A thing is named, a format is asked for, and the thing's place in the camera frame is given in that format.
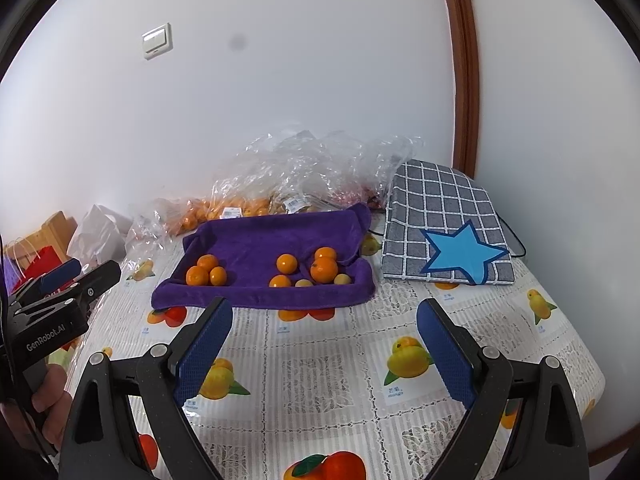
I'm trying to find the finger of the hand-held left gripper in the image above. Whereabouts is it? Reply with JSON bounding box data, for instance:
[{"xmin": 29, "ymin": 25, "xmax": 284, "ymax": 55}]
[
  {"xmin": 60, "ymin": 260, "xmax": 122, "ymax": 313},
  {"xmin": 9, "ymin": 257, "xmax": 83, "ymax": 308}
]

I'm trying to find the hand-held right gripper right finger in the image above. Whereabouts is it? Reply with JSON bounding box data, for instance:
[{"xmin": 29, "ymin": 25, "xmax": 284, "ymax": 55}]
[{"xmin": 416, "ymin": 297, "xmax": 591, "ymax": 480}]

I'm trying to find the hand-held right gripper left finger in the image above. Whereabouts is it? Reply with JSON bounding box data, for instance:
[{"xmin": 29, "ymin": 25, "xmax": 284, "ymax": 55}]
[{"xmin": 59, "ymin": 296, "xmax": 236, "ymax": 480}]

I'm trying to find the purple towel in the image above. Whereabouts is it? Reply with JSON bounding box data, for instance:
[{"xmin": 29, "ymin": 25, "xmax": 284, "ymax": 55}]
[{"xmin": 151, "ymin": 202, "xmax": 377, "ymax": 311}]

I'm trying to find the large orange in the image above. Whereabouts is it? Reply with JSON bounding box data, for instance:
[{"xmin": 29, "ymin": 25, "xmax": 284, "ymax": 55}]
[{"xmin": 310, "ymin": 256, "xmax": 339, "ymax": 283}]

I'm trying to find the person's left hand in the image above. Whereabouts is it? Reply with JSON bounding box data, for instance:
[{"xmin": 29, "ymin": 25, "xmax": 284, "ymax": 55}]
[{"xmin": 30, "ymin": 366, "xmax": 73, "ymax": 448}]

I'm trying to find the red paper bag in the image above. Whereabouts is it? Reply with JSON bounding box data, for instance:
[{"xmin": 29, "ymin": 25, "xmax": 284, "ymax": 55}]
[{"xmin": 12, "ymin": 245, "xmax": 68, "ymax": 291}]

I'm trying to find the wooden board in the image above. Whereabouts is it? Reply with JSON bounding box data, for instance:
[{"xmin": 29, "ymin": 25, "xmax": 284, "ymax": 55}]
[{"xmin": 2, "ymin": 211, "xmax": 78, "ymax": 261}]

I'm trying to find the white plastic bag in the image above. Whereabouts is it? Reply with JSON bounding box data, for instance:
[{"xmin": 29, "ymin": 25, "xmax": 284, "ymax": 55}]
[{"xmin": 66, "ymin": 204, "xmax": 133, "ymax": 266}]

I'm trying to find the purple bag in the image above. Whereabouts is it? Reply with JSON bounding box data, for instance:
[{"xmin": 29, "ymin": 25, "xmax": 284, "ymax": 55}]
[{"xmin": 2, "ymin": 255, "xmax": 23, "ymax": 293}]

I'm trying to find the fruit print lace tablecloth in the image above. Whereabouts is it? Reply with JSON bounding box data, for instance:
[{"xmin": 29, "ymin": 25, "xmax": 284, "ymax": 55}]
[{"xmin": 45, "ymin": 230, "xmax": 606, "ymax": 480}]

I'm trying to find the plastic bag of small oranges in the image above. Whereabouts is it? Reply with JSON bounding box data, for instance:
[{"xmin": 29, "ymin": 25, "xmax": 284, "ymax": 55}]
[{"xmin": 167, "ymin": 196, "xmax": 273, "ymax": 236}]

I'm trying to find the grey checked cushion blue star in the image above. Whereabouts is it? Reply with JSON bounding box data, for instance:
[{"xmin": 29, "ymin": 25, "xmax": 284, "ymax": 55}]
[{"xmin": 381, "ymin": 159, "xmax": 516, "ymax": 286}]

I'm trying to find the crumpled clear plastic bag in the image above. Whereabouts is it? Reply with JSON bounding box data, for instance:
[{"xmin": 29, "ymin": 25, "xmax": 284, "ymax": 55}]
[{"xmin": 212, "ymin": 130, "xmax": 423, "ymax": 213}]

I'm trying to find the black cable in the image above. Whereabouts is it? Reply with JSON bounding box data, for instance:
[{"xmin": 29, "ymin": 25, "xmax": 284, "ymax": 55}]
[{"xmin": 497, "ymin": 215, "xmax": 527, "ymax": 260}]

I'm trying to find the white light switch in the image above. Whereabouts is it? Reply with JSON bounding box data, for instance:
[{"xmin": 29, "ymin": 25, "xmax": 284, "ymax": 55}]
[{"xmin": 141, "ymin": 22, "xmax": 174, "ymax": 61}]

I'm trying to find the brown wooden door frame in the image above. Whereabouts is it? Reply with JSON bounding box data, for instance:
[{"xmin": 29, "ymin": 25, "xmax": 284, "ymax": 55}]
[{"xmin": 436, "ymin": 0, "xmax": 483, "ymax": 176}]

